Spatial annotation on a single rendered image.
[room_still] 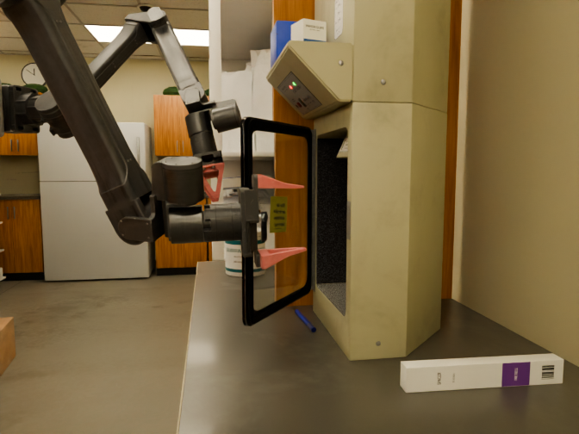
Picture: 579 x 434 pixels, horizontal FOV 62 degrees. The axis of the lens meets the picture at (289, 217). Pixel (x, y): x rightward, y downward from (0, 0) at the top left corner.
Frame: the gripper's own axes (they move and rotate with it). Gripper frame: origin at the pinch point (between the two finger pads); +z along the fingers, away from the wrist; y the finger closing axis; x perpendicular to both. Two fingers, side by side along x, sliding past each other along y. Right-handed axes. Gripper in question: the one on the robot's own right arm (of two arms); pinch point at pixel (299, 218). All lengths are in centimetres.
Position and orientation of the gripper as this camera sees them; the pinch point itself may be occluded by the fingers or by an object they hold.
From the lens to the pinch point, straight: 75.0
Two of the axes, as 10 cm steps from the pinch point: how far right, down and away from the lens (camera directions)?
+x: -1.5, -0.8, 9.8
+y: -0.4, -10.0, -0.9
